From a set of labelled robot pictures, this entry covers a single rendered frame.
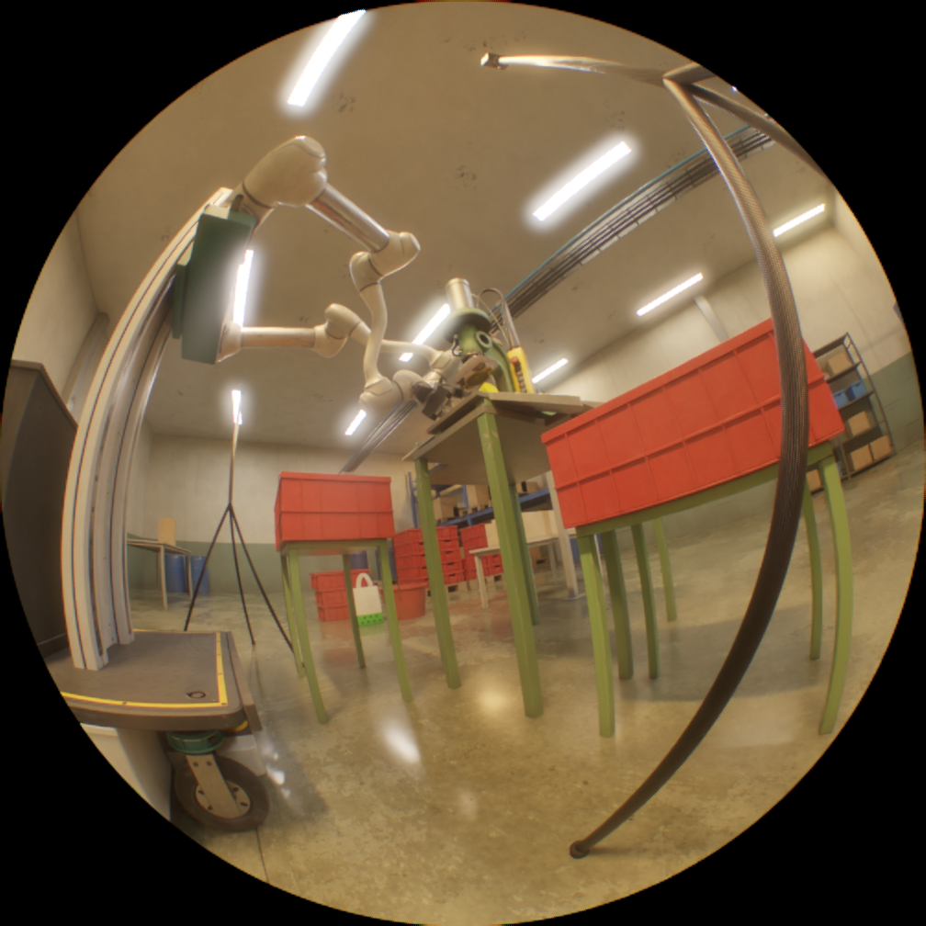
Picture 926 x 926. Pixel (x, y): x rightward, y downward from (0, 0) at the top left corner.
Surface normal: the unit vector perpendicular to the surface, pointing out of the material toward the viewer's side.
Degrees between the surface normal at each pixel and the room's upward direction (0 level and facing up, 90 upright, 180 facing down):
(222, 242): 180
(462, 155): 180
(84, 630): 90
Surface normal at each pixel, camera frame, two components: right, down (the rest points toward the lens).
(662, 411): -0.79, -0.07
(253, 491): 0.59, -0.33
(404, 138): 0.15, 0.94
